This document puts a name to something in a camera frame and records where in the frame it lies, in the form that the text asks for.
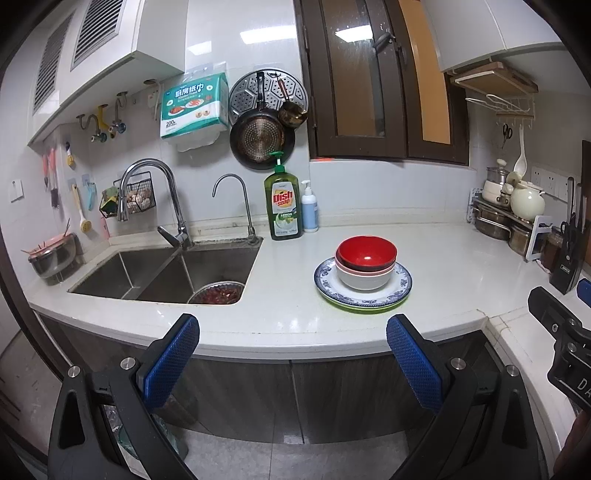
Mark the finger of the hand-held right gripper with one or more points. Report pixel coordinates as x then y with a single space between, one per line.
584 290
549 311

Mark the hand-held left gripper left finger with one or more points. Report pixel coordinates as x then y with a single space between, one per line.
171 360

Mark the clear plastic bag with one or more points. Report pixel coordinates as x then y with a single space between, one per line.
138 438

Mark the sink strainer basket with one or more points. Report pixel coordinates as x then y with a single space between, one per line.
217 294

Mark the thin steel faucet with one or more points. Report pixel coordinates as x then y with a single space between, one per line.
247 203

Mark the yellow gas valve pipe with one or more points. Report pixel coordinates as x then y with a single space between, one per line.
101 122

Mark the black frying pan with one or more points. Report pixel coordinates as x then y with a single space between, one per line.
261 141

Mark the black scissors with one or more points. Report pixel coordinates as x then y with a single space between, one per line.
507 134

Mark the white rice spoon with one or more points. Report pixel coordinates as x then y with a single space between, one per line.
521 159

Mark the steel sink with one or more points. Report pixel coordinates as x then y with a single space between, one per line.
138 272

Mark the blue patterned white plate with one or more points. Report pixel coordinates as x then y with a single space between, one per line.
325 281
351 305

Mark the green plate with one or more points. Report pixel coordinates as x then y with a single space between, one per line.
364 309

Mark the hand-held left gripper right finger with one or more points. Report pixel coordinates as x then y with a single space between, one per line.
415 364

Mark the person's right hand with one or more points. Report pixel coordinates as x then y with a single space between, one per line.
579 438

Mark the white light switch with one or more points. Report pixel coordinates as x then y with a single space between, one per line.
17 190

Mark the glass jar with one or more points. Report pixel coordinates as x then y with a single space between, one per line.
551 251

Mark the black knife block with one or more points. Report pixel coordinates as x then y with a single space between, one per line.
568 267

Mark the cream pot with glass lid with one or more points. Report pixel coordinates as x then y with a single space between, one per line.
494 184

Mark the small copper ladle pot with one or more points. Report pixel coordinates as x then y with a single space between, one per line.
293 115

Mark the cream bowl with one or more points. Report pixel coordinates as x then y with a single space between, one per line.
362 281

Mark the wooden cutting board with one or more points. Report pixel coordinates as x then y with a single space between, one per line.
496 78

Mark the white vented upper cabinet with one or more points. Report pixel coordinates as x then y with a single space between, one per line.
111 41

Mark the round metal steamer tray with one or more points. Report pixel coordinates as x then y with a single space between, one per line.
244 94

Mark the paper towel pack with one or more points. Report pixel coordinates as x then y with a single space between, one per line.
194 108

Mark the grey lower cabinet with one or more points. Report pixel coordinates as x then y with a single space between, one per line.
258 397

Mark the yellow dish brush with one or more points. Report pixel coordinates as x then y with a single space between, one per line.
82 212

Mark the red and black bowl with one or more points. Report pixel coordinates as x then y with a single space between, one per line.
364 251

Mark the small steel pot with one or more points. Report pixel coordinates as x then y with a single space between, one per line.
521 240

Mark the pull-down steel faucet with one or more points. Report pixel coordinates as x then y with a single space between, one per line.
171 184

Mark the pink hanging utensils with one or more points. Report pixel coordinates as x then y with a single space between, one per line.
51 175

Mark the white pump bottle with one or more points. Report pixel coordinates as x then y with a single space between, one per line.
310 207

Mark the large steel pot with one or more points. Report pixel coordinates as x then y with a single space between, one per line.
491 226

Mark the cream teapot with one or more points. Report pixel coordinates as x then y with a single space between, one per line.
526 203

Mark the white wall outlet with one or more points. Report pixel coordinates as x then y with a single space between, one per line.
551 180

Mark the steel bowl with pink lid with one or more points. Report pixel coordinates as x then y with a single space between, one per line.
51 256

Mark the white dish rack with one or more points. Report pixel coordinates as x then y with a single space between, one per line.
538 237

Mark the green dish soap bottle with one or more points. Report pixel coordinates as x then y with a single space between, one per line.
282 203

